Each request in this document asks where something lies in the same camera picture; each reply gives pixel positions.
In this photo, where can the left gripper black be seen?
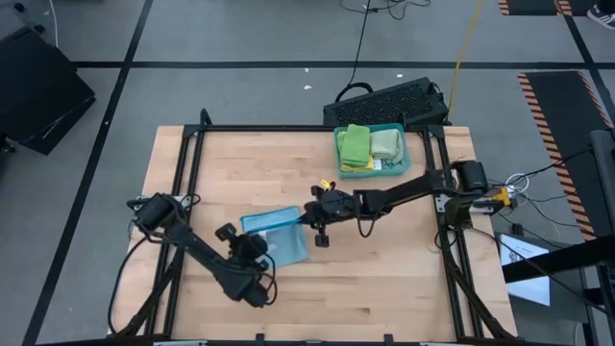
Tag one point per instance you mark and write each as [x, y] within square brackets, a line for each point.
[242, 247]

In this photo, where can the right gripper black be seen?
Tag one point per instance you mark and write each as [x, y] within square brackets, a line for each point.
[331, 209]

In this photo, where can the light blue microfiber towel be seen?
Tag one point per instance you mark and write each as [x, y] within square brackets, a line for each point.
[283, 235]

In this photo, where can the yellow microfiber towel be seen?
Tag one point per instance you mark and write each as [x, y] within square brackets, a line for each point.
[358, 167]

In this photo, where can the bright green microfiber towel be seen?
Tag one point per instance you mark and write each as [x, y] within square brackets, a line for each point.
[355, 144]

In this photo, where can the pale green teal-edged towel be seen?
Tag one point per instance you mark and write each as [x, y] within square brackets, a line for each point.
[386, 144]

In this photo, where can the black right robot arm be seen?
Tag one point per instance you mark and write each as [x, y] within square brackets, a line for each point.
[413, 190]

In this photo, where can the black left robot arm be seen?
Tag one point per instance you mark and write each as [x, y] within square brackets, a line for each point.
[202, 254]

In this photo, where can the teal plastic bin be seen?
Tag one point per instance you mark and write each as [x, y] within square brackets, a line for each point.
[403, 170]

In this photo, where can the black perforated computer case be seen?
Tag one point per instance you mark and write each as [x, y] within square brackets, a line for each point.
[384, 103]

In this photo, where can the yellow plug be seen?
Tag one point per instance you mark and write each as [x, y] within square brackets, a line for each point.
[502, 196]

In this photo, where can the white printed sign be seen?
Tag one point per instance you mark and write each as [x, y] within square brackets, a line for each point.
[526, 288]

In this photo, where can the black stand beam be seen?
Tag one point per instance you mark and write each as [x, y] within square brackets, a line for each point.
[552, 262]

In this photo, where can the large black case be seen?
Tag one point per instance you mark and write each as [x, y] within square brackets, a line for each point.
[38, 91]

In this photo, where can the large black hazard-striped mat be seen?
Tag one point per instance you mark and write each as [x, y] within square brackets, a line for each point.
[562, 134]

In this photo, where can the narrow black hazard-striped mat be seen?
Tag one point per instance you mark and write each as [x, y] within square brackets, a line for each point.
[528, 6]

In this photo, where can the person's shoe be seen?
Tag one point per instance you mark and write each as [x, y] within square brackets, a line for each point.
[601, 17]

